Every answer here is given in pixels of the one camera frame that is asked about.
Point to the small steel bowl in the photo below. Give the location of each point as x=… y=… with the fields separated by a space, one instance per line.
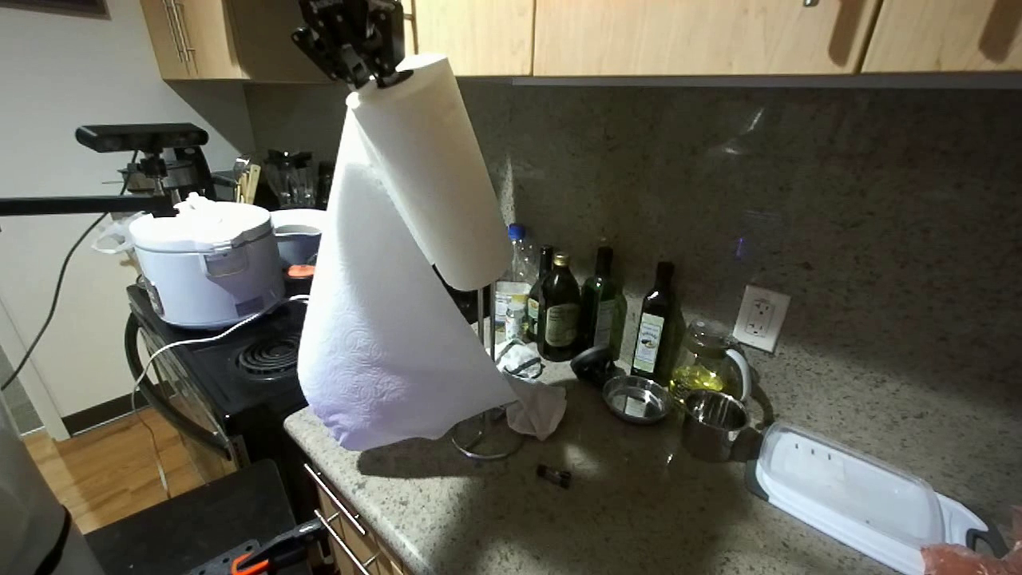
x=636 y=404

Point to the white rice cooker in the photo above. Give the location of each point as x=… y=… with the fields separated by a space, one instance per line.
x=203 y=267

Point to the dark wine bottle white label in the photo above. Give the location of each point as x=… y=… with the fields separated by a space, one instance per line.
x=656 y=329

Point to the steel cup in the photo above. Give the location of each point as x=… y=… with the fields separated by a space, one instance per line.
x=714 y=426

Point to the black robot cart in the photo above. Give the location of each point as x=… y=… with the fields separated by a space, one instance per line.
x=193 y=521

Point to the white plastic tray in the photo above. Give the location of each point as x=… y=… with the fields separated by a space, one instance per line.
x=851 y=496

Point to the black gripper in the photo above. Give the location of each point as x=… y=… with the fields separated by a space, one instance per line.
x=354 y=19

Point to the dark glass jar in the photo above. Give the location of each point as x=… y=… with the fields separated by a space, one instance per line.
x=289 y=178

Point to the small spice jar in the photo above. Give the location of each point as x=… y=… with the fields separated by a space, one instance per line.
x=511 y=319

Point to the green glass bottle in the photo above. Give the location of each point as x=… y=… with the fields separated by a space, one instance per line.
x=604 y=308

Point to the black stove top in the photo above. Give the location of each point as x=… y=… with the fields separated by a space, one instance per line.
x=210 y=341

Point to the black bar camera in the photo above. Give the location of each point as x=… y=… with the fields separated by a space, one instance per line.
x=137 y=136

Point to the white wall outlet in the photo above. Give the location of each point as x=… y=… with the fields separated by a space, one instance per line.
x=760 y=319

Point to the orange black clamp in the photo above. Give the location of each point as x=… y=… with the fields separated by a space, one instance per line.
x=272 y=553

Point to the wooden lower cabinet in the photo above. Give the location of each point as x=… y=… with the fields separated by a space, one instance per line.
x=353 y=531

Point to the small dark knob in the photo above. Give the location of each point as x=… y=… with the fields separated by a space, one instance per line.
x=553 y=478

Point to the plastic oil bottle blue cap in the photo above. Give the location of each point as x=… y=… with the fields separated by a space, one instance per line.
x=521 y=283

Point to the wooden upper cabinets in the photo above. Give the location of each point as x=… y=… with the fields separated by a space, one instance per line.
x=690 y=37

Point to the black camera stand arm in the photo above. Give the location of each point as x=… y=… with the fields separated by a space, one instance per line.
x=84 y=203

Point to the white paper towel roll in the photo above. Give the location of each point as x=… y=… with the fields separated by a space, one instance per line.
x=393 y=297

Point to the olive oil bottle gold cap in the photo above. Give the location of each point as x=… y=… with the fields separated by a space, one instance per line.
x=560 y=308

